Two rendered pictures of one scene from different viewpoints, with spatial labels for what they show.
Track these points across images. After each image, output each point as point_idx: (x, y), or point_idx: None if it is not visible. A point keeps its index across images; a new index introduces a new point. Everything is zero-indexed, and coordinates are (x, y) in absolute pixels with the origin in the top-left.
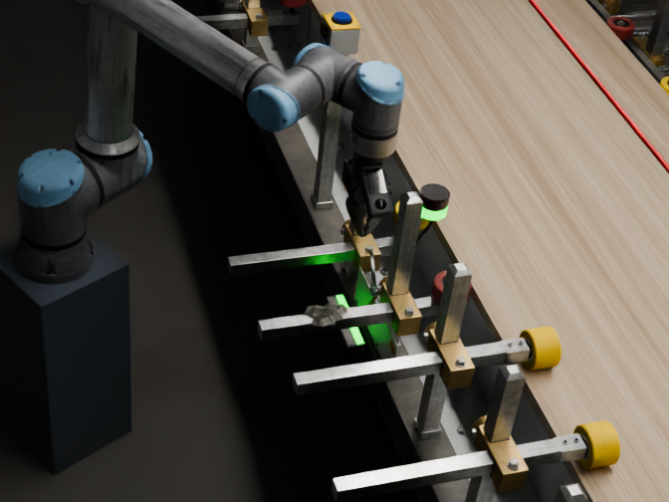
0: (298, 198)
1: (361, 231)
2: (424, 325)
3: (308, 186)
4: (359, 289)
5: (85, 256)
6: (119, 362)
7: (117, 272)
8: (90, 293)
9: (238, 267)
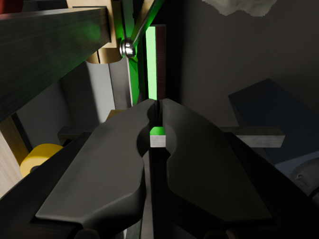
0: (152, 196)
1: (173, 103)
2: (77, 68)
3: (144, 204)
4: (136, 93)
5: (312, 173)
6: (250, 116)
7: (283, 160)
8: (303, 148)
9: (274, 133)
